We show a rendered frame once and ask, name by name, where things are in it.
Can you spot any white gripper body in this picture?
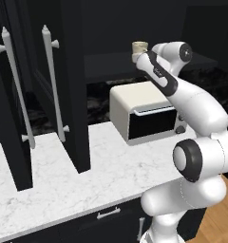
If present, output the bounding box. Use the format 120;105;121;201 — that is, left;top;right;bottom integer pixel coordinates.
131;52;145;65

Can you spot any black cabinet door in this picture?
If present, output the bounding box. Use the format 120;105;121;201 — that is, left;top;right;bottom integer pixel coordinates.
26;0;92;175
0;0;34;192

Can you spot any beige glass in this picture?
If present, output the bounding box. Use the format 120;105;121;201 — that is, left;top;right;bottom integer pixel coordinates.
131;40;149;55

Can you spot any cream toaster oven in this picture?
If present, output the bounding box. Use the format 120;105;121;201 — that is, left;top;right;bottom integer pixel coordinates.
108;81;189;147

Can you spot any black toaster oven door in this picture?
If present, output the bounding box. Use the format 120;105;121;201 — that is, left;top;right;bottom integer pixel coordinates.
127;107;179;141

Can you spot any black drawer front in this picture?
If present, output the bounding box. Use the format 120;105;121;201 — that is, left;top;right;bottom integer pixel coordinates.
53;200;144;243

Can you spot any black wall cabinet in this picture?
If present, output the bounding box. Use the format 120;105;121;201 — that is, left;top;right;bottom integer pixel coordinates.
80;0;228;85

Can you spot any white toaster oven door handle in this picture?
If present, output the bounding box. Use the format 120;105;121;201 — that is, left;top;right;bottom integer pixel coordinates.
133;105;177;117

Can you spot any long white cabinet door handle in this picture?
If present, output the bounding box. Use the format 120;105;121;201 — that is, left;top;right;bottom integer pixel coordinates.
0;26;36;150
41;25;70;143

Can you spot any white drawer handle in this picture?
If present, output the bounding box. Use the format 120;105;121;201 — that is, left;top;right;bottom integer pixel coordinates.
96;206;122;220

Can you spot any white base cupboard handle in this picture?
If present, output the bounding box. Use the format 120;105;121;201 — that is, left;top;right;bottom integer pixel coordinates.
136;216;145;242

